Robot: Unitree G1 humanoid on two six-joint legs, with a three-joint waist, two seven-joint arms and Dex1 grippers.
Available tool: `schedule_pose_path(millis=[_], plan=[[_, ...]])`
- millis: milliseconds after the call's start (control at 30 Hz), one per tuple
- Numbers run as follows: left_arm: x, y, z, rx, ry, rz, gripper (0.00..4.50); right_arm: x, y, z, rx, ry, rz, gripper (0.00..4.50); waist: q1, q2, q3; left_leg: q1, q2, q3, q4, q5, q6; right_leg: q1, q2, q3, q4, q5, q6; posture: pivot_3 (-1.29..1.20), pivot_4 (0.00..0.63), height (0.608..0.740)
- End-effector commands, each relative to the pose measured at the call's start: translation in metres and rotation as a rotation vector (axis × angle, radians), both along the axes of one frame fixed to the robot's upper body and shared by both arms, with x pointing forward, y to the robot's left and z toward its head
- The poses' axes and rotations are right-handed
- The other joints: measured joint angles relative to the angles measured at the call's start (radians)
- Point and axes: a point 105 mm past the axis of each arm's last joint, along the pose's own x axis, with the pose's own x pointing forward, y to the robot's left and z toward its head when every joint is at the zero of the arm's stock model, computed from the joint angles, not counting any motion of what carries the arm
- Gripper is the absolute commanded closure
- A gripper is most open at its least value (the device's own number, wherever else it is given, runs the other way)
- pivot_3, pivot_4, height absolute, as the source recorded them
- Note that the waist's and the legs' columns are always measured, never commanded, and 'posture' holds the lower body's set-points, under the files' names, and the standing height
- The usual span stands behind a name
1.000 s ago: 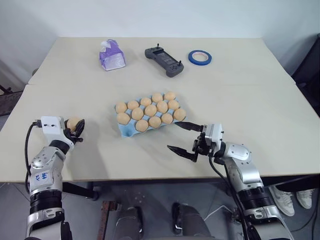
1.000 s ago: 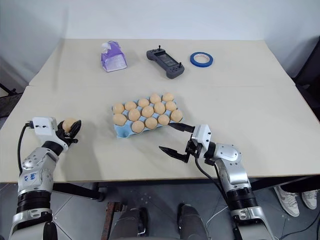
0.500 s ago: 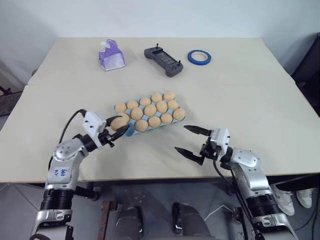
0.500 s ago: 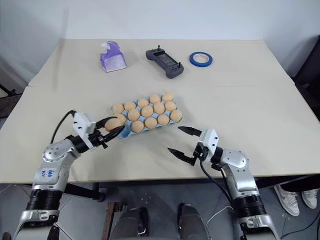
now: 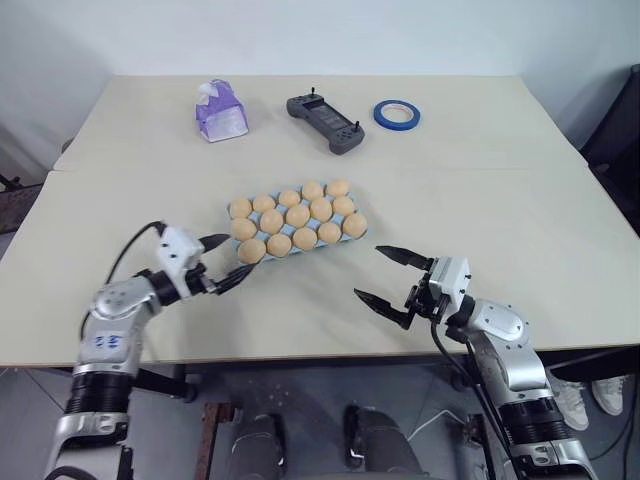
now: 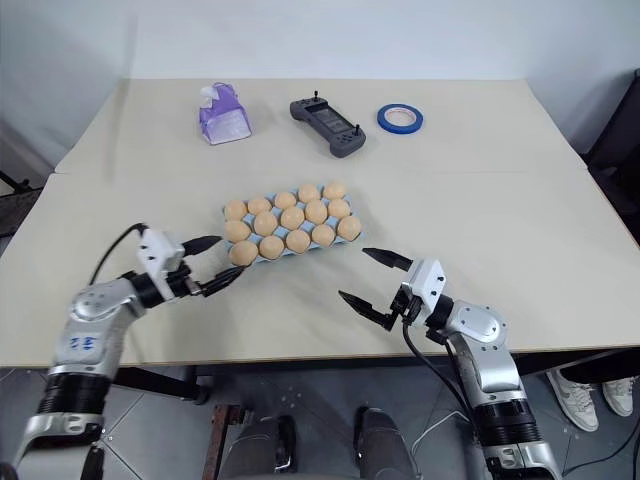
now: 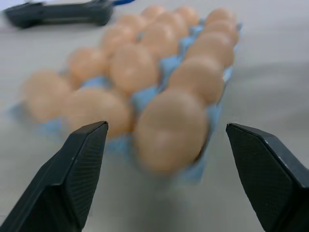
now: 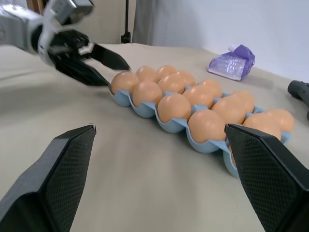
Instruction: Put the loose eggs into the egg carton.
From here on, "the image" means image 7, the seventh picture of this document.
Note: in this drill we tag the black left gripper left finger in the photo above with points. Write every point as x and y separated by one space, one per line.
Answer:
60 183

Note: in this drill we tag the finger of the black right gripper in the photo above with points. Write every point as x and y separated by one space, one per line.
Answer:
60 15

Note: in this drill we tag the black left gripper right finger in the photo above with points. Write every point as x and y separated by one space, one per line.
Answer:
272 178

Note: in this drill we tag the brown egg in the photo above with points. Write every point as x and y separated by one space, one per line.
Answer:
44 95
187 13
196 81
211 49
132 68
119 36
153 10
222 30
169 135
172 21
219 15
94 111
131 21
160 39
87 64

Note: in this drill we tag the blue egg tray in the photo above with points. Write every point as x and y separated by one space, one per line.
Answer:
169 64

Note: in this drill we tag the blue curved object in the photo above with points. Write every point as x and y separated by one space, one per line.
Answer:
124 2

